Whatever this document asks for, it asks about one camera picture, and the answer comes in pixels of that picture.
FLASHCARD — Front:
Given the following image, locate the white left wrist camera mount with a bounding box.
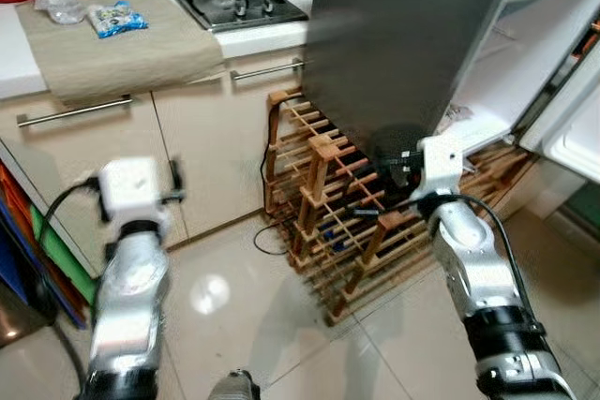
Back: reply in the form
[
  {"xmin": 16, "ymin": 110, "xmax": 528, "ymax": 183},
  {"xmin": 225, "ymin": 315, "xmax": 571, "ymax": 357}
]
[{"xmin": 97, "ymin": 156, "xmax": 175, "ymax": 225}]

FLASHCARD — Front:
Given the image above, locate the wooden wine rack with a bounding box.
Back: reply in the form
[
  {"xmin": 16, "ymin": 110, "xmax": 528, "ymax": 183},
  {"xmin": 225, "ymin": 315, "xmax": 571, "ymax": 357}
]
[{"xmin": 262, "ymin": 88, "xmax": 535, "ymax": 326}]

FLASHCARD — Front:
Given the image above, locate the colourful plastic rack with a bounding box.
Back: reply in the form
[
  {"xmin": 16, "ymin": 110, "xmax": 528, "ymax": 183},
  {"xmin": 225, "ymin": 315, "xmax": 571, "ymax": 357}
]
[{"xmin": 0, "ymin": 158, "xmax": 97, "ymax": 328}]

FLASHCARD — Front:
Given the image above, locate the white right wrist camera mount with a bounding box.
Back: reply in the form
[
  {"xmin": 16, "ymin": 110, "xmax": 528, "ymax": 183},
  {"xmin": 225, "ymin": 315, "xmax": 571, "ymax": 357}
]
[{"xmin": 416, "ymin": 134, "xmax": 468, "ymax": 200}]

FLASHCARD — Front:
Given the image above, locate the beige cloth mat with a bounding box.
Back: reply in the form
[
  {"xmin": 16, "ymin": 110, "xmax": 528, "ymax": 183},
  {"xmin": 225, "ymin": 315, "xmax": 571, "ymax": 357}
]
[{"xmin": 14, "ymin": 0, "xmax": 226, "ymax": 107}]

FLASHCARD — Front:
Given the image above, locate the white fridge door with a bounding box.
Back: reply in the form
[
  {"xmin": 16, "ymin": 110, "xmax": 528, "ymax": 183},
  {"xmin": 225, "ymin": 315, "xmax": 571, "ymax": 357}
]
[{"xmin": 520, "ymin": 35, "xmax": 600, "ymax": 184}]

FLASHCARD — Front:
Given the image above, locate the green glass door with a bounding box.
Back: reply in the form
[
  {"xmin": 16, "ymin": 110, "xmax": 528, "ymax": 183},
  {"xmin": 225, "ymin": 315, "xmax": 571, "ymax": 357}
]
[{"xmin": 561, "ymin": 178, "xmax": 600, "ymax": 232}]

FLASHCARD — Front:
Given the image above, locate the robot left leg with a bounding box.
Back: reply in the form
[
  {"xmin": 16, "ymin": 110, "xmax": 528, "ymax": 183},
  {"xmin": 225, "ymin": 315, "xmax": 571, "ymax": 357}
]
[{"xmin": 208, "ymin": 369, "xmax": 263, "ymax": 400}]

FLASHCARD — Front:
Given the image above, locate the blue white snack packet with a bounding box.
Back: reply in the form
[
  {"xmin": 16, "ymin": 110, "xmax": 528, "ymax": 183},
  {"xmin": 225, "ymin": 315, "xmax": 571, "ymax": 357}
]
[{"xmin": 87, "ymin": 0, "xmax": 149, "ymax": 39}]

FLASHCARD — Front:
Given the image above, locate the beige kitchen cabinet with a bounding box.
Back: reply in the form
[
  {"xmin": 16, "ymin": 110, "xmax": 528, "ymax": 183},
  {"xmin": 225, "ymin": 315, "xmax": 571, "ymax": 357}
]
[{"xmin": 0, "ymin": 44, "xmax": 310, "ymax": 279}]

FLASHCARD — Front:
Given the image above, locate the steel cabinet handle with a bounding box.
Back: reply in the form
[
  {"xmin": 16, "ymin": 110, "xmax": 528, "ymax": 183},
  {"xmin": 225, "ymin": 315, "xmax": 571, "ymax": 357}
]
[
  {"xmin": 15, "ymin": 94, "xmax": 135, "ymax": 128},
  {"xmin": 230, "ymin": 57, "xmax": 307, "ymax": 81}
]

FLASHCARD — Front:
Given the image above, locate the grey steel fridge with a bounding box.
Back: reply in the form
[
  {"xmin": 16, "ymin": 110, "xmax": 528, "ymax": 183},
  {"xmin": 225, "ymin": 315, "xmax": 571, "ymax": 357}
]
[{"xmin": 305, "ymin": 0, "xmax": 600, "ymax": 156}]

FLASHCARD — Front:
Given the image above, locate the thin black floor cable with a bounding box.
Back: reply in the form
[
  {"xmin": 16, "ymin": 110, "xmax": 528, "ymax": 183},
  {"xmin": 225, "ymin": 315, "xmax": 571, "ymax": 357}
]
[{"xmin": 251, "ymin": 217, "xmax": 293, "ymax": 258}]

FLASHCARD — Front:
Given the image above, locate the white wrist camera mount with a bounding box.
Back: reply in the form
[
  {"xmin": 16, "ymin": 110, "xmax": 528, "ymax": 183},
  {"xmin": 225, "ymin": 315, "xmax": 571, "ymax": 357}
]
[
  {"xmin": 97, "ymin": 156, "xmax": 175, "ymax": 225},
  {"xmin": 416, "ymin": 134, "xmax": 468, "ymax": 200}
]

